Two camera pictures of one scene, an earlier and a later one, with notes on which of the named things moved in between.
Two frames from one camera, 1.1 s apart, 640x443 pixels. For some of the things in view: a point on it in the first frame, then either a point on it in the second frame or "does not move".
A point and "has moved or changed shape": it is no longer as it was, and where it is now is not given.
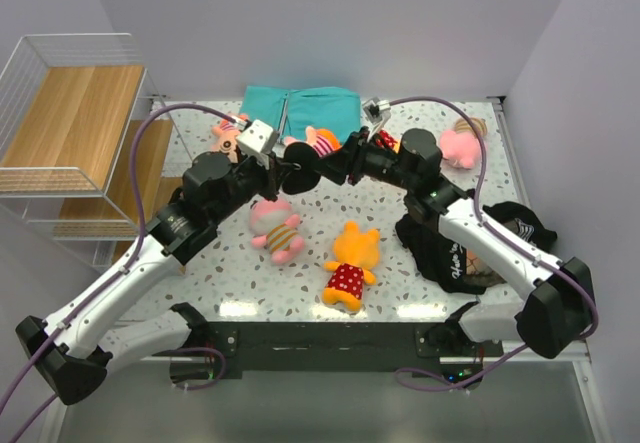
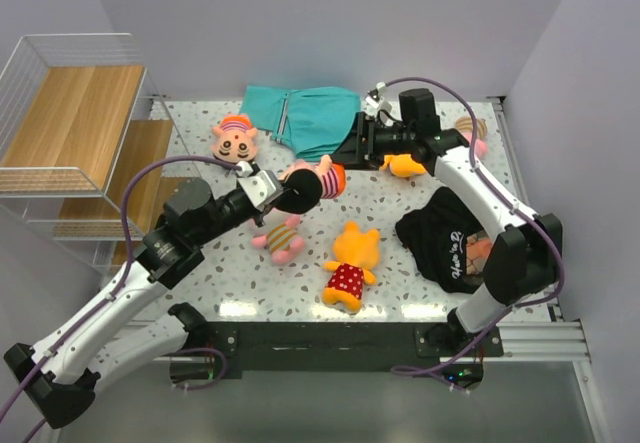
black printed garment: x=455 y=269 does not move
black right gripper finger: x=335 y=166 → x=355 y=151
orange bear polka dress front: x=355 y=253 does not move
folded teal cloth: x=292 y=112 does not move
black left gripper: x=270 y=175 → x=259 y=213
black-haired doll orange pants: x=306 y=155 has moved or changed shape
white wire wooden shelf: x=89 y=149 does not move
